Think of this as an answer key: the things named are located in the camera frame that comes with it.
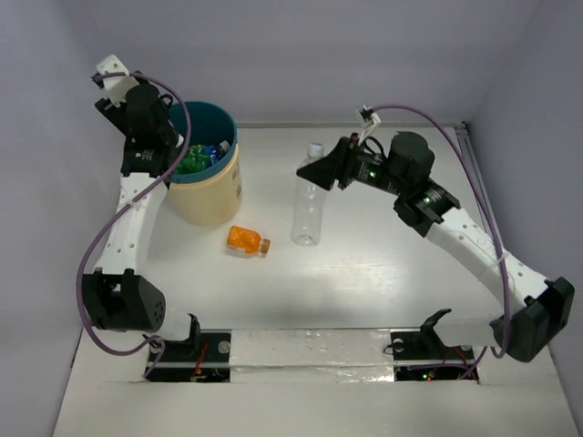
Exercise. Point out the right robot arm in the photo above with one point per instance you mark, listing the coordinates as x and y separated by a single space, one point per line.
535 308

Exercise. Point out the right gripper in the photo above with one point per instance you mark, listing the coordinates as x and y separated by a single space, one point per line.
323 171

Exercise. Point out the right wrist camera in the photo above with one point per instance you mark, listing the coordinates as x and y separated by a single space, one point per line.
369 121

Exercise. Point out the aluminium rail right edge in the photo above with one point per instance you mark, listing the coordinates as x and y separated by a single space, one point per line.
469 157

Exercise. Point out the clear bottle white cap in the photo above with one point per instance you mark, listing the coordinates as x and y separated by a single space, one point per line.
309 202

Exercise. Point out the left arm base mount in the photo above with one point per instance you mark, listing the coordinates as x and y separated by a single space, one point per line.
183 362

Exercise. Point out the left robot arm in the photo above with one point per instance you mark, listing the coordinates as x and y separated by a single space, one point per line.
116 294

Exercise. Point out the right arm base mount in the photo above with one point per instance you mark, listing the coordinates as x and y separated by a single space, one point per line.
421 356

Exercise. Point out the blue label bottle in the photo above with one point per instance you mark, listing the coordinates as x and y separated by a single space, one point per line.
217 152

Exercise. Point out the green plastic soda bottle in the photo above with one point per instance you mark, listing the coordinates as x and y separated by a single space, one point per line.
196 159

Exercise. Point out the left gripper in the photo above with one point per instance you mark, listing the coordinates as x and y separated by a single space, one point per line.
107 107

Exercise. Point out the teal and cream bin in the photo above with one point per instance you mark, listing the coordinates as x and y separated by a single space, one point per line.
212 196

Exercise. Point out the small orange juice bottle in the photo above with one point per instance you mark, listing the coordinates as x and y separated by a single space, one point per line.
247 243

